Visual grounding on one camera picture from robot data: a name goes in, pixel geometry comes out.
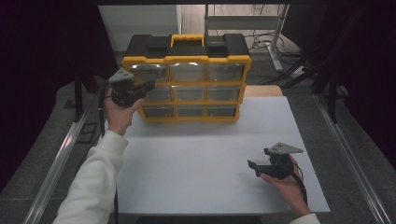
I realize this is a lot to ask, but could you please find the white board panel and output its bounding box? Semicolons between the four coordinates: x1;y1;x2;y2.
99;4;182;52

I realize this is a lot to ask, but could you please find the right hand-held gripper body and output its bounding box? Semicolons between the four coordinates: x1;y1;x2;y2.
263;142;304;180

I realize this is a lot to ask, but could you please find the aluminium rail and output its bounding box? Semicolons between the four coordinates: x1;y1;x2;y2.
22;110;90;224
312;92;391;224

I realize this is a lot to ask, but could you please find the dark curtain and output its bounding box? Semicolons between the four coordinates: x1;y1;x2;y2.
0;0;120;194
279;0;396;171

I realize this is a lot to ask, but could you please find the yellow and black organizer cabinet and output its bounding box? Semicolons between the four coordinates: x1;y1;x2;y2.
120;33;252;124

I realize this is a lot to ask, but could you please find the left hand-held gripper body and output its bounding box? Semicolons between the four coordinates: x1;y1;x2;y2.
107;67;146;108

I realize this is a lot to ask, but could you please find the clear plastic organizer drawer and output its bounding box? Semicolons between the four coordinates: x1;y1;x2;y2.
130;63;168;84

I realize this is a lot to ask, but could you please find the black floor frame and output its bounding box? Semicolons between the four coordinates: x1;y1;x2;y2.
76;121;99;145

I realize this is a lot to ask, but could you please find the bundle of floor cables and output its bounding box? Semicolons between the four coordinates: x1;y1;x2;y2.
244;29;302;54

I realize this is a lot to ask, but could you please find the grid of small clear drawers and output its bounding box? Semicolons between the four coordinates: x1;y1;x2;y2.
141;62;246;118

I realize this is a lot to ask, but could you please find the person's right hand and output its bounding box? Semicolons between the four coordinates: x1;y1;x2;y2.
260;155;312;218

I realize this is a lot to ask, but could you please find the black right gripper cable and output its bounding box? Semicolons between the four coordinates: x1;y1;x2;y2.
289;161;309;206

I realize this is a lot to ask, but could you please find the person's left hand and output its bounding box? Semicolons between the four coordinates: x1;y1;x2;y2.
103;88;145;137

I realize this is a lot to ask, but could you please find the white metal desk frame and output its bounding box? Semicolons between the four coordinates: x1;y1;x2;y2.
204;3;290;73

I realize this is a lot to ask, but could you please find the black stand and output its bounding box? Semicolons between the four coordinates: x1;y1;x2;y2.
311;62;340;124
74;66;97;122

